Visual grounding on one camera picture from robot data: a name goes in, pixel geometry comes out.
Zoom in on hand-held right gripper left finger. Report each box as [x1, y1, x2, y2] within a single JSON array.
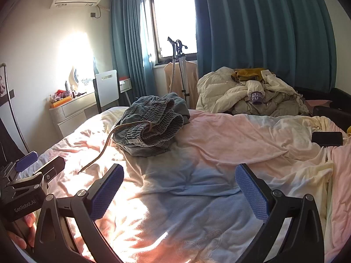
[[34, 163, 125, 263]]

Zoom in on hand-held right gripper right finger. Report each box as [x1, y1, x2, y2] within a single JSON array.
[[235, 163, 325, 263]]

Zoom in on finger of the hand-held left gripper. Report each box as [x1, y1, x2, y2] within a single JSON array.
[[33, 156, 66, 189], [14, 151, 39, 172]]

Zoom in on brown woven belt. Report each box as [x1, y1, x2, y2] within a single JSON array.
[[77, 121, 157, 174]]

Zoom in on blue denim jeans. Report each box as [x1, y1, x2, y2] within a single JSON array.
[[112, 92, 191, 158]]

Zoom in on person's left hand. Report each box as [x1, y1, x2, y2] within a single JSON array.
[[7, 212, 37, 250]]

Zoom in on dark hanging cloth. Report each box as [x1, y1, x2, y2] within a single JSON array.
[[0, 118, 22, 167]]

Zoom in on curved metal pole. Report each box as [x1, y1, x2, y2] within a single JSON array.
[[0, 63, 30, 154]]

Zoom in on white vanity desk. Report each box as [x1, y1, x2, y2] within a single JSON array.
[[49, 78, 132, 139]]

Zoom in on pastel pink blue bed blanket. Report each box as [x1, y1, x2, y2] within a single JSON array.
[[19, 106, 351, 263]]

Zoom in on cosmetics clutter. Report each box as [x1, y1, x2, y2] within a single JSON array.
[[49, 81, 95, 102]]

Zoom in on white yellow curved object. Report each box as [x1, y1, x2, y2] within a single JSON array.
[[68, 66, 80, 91]]

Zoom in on black smartphone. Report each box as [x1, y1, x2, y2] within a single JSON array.
[[311, 131, 344, 148]]

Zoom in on white chair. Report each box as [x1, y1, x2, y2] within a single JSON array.
[[93, 70, 121, 113]]

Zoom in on purple white sock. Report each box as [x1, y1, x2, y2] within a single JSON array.
[[247, 80, 266, 105]]

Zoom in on white duvet pile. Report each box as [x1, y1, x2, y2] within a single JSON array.
[[196, 66, 312, 117]]

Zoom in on pink cloth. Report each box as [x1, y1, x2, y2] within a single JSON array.
[[304, 99, 332, 108]]

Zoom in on black armchair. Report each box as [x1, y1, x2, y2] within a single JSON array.
[[293, 86, 351, 132]]

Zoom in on mustard garment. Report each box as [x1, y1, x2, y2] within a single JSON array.
[[230, 68, 275, 83]]

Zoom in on garment steamer stand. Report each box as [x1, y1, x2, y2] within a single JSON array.
[[167, 36, 191, 107]]

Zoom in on wide teal curtain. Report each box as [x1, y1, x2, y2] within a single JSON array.
[[191, 0, 337, 94]]

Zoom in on window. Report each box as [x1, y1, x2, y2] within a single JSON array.
[[149, 0, 198, 67]]

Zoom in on wall poster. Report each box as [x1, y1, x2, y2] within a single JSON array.
[[0, 71, 7, 98]]

